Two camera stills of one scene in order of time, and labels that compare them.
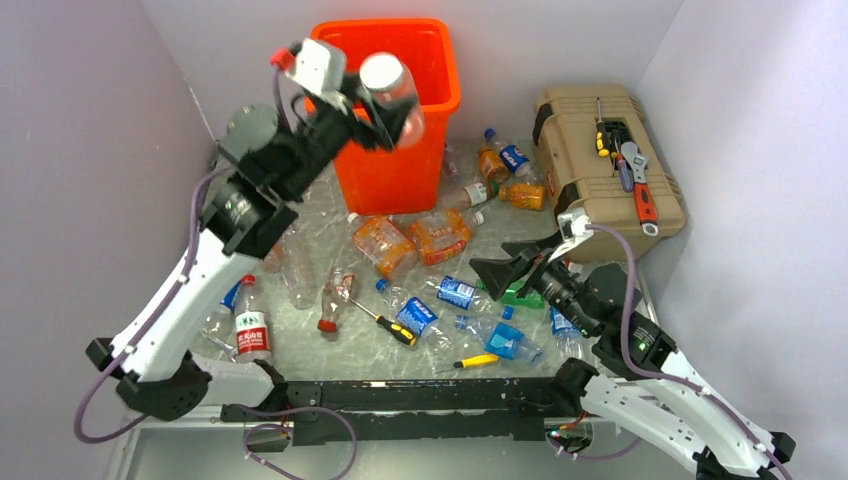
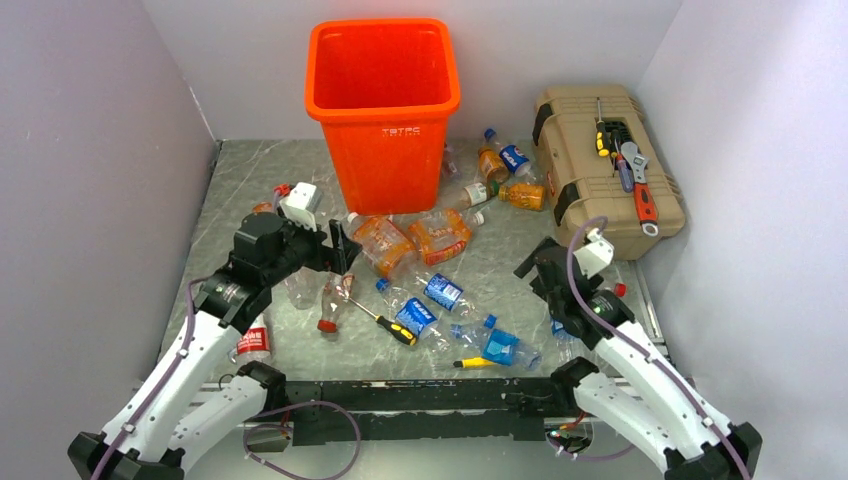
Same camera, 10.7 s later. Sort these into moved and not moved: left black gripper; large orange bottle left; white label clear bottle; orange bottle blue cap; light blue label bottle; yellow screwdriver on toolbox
Moved: left black gripper; light blue label bottle
Not moved: white label clear bottle; large orange bottle left; yellow screwdriver on toolbox; orange bottle blue cap
